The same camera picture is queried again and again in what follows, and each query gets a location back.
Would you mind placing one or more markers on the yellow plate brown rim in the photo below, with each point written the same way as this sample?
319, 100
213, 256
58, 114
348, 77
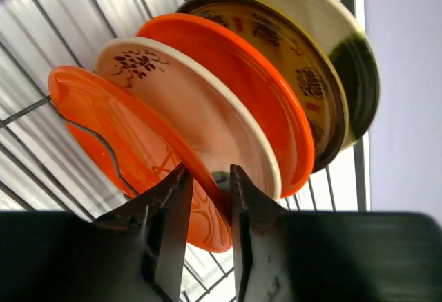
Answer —
299, 59

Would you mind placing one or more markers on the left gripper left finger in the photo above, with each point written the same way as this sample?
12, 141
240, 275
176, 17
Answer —
160, 218

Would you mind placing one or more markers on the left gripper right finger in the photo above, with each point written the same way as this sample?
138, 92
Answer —
259, 250

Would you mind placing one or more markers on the orange plate front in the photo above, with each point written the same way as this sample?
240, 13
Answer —
135, 148

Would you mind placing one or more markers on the pink floral plate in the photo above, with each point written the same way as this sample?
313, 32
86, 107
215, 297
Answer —
208, 115

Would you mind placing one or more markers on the metal wire dish rack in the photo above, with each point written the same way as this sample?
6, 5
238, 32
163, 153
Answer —
56, 256

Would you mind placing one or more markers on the orange plate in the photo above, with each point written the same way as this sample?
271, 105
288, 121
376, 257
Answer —
135, 148
253, 79

